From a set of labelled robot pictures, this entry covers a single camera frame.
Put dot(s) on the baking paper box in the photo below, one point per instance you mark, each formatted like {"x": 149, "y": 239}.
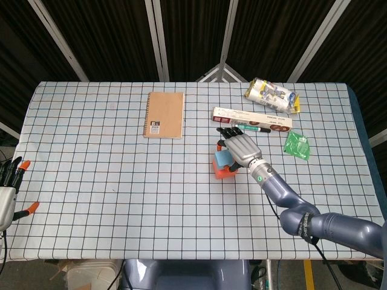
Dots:
{"x": 242, "y": 114}

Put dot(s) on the green white marker pen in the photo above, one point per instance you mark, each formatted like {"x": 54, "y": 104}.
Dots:
{"x": 257, "y": 129}

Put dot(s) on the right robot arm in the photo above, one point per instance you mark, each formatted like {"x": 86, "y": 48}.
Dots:
{"x": 278, "y": 187}

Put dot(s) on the white black checked tablecloth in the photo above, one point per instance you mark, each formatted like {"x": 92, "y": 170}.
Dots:
{"x": 90, "y": 181}

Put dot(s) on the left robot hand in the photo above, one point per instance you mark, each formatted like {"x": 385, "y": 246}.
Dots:
{"x": 6, "y": 205}

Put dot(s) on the white plastic bin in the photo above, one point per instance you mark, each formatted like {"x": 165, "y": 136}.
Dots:
{"x": 90, "y": 272}

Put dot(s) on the white partition foot bracket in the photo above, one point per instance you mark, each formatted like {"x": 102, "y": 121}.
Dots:
{"x": 211, "y": 75}

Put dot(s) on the green foil packet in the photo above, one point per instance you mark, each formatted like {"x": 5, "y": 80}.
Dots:
{"x": 297, "y": 145}

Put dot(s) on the grey-blue robot torso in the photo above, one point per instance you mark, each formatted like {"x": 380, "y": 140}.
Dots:
{"x": 187, "y": 275}

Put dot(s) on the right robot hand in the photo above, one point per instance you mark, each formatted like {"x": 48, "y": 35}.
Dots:
{"x": 242, "y": 148}

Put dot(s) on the white and yellow snack bag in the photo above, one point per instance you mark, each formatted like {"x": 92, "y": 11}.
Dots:
{"x": 272, "y": 95}

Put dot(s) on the light blue cube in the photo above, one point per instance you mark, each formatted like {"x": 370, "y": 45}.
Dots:
{"x": 222, "y": 158}

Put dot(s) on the brown spiral notebook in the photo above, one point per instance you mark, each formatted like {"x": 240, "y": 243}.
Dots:
{"x": 164, "y": 111}

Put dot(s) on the large orange foam block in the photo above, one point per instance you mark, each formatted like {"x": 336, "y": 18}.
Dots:
{"x": 222, "y": 174}

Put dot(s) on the white partition frame post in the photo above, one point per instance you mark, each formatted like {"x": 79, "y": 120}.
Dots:
{"x": 379, "y": 137}
{"x": 228, "y": 30}
{"x": 319, "y": 39}
{"x": 9, "y": 130}
{"x": 155, "y": 39}
{"x": 59, "y": 40}

